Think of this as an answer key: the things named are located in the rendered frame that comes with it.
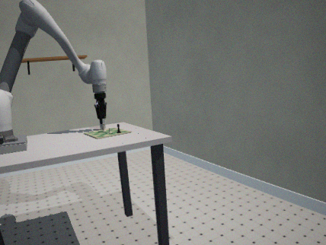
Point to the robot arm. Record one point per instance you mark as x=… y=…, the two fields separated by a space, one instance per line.
x=35 y=16

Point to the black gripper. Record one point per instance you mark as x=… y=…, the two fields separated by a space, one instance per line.
x=98 y=106

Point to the green and cream checkered board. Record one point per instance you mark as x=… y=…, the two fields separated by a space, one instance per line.
x=99 y=134

